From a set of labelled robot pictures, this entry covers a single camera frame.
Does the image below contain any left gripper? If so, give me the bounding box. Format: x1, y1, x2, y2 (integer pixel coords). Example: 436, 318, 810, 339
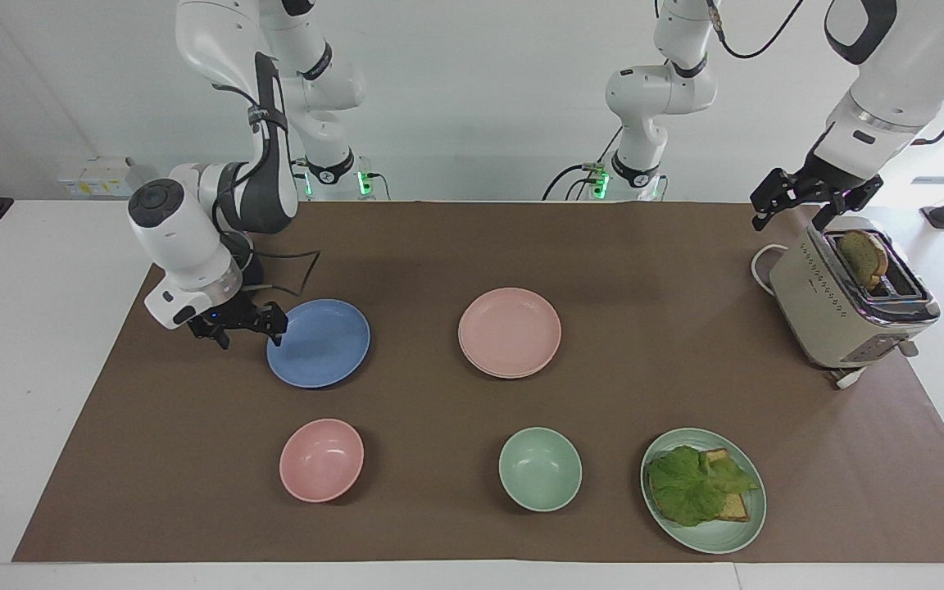
751, 151, 885, 234

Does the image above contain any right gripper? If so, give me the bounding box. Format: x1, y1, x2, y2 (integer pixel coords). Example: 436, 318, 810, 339
188, 288, 289, 352

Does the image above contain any blue plate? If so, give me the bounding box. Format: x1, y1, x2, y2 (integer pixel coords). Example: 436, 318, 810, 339
265, 298, 372, 390

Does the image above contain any brown bread slice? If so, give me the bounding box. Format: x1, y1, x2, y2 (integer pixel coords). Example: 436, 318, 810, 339
838, 229, 891, 290

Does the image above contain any beige toaster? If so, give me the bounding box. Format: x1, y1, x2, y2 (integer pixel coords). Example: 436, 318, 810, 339
769, 216, 942, 371

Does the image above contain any pink bowl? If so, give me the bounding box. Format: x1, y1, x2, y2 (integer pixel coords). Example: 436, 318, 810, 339
279, 418, 365, 504

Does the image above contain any white electrical box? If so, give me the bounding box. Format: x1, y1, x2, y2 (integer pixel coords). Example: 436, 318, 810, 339
57, 156, 158, 200

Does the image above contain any pink plate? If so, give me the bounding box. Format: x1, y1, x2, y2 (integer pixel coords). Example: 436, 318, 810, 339
458, 287, 562, 375

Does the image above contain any beige plate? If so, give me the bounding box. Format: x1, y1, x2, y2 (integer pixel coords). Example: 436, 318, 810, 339
459, 334, 561, 380

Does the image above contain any green lettuce leaf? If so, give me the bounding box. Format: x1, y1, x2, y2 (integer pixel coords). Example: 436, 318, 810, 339
647, 445, 760, 528

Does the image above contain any green bowl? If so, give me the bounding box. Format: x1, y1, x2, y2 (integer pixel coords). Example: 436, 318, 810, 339
497, 426, 583, 514

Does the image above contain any green plate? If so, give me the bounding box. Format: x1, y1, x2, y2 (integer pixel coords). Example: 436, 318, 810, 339
640, 427, 768, 556

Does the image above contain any black cable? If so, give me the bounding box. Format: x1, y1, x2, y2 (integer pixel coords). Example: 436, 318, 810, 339
705, 0, 944, 147
542, 125, 629, 202
211, 52, 324, 300

